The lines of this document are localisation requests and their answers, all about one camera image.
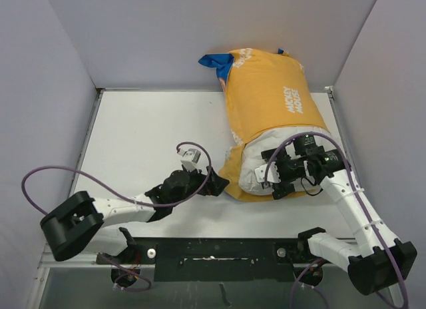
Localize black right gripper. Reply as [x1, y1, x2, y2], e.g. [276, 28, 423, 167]
[262, 147, 306, 198]

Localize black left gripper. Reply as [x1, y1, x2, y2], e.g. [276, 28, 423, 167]
[171, 165, 229, 207]

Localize white pillow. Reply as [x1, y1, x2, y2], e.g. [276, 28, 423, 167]
[238, 125, 332, 196]

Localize blue yellow Mickey pillowcase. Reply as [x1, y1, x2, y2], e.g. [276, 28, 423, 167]
[198, 48, 330, 202]

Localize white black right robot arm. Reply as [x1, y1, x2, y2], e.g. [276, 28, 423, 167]
[255, 132, 417, 295]

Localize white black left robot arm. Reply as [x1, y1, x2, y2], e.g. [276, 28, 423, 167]
[41, 168, 230, 263]

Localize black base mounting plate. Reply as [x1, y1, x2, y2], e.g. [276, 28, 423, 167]
[96, 238, 315, 282]

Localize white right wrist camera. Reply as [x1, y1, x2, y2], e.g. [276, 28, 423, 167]
[254, 162, 281, 187]

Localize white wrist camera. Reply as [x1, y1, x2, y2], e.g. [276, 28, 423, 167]
[254, 162, 281, 187]
[178, 149, 201, 172]

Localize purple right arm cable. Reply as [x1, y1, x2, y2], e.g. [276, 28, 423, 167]
[262, 131, 409, 309]

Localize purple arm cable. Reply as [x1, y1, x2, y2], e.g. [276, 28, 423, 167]
[262, 131, 409, 309]
[21, 141, 212, 292]

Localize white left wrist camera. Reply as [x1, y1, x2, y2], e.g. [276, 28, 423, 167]
[178, 149, 201, 172]

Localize aluminium frame rail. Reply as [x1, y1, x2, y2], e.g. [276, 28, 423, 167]
[25, 240, 409, 309]

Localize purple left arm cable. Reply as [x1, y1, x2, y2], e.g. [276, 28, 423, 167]
[21, 141, 212, 292]

